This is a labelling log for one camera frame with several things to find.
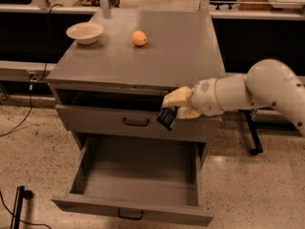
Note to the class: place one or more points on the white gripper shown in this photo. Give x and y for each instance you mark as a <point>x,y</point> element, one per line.
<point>204,96</point>

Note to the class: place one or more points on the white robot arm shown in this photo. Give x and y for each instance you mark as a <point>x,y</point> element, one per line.
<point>269,83</point>

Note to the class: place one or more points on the grey drawer cabinet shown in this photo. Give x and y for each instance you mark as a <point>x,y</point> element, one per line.
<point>113,73</point>

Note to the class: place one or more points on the open grey lower drawer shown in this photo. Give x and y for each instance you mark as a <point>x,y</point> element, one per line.
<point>138,178</point>

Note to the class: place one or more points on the orange fruit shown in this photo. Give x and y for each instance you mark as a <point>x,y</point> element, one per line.
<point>139,38</point>

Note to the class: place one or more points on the black stand leg right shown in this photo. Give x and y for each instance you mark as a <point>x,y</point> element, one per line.
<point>257,149</point>

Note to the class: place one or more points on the white ceramic bowl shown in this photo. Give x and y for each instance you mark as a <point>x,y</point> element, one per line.
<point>85,33</point>

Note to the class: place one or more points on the wooden box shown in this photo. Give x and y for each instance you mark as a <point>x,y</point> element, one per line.
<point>255,5</point>

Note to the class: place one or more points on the black stand bottom left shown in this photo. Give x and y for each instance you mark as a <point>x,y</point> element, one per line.
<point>15,213</point>

